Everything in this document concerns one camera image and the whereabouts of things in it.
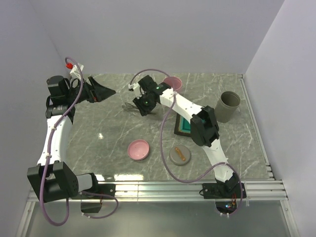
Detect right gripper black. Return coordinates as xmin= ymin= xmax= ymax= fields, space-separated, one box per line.
xmin=132 ymin=92 xmax=156 ymax=118

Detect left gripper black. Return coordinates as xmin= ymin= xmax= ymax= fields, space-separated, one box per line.
xmin=66 ymin=76 xmax=116 ymax=105

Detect pink lid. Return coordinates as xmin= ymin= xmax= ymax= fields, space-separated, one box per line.
xmin=127 ymin=139 xmax=150 ymax=161

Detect pink cup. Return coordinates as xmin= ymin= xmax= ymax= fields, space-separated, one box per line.
xmin=163 ymin=76 xmax=182 ymax=92

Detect grey lid with strap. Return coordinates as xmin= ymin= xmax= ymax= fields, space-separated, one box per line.
xmin=169 ymin=145 xmax=191 ymax=166

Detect metal tongs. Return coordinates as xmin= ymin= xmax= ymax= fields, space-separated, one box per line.
xmin=121 ymin=103 xmax=139 ymax=112

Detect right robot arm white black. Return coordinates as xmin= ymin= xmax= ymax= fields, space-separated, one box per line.
xmin=128 ymin=75 xmax=239 ymax=198

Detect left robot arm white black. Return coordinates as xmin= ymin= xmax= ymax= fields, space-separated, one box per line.
xmin=27 ymin=76 xmax=116 ymax=202

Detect square teal black plate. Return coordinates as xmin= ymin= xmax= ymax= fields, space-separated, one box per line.
xmin=174 ymin=114 xmax=191 ymax=137

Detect grey cup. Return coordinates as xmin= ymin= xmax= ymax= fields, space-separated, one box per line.
xmin=215 ymin=91 xmax=241 ymax=123

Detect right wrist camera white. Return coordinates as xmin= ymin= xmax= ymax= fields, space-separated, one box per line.
xmin=128 ymin=82 xmax=142 ymax=98

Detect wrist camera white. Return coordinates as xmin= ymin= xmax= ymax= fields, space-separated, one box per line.
xmin=66 ymin=63 xmax=84 ymax=79
xmin=128 ymin=82 xmax=142 ymax=98

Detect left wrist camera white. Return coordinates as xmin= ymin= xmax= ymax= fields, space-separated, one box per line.
xmin=66 ymin=63 xmax=84 ymax=79

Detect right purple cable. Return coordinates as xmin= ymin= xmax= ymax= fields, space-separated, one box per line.
xmin=128 ymin=68 xmax=244 ymax=218

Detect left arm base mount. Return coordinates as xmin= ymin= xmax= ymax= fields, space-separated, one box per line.
xmin=71 ymin=183 xmax=118 ymax=216

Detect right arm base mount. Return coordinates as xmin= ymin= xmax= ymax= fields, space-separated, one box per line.
xmin=201 ymin=182 xmax=248 ymax=214

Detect aluminium rail frame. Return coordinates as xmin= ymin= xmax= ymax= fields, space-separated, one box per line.
xmin=17 ymin=73 xmax=299 ymax=237

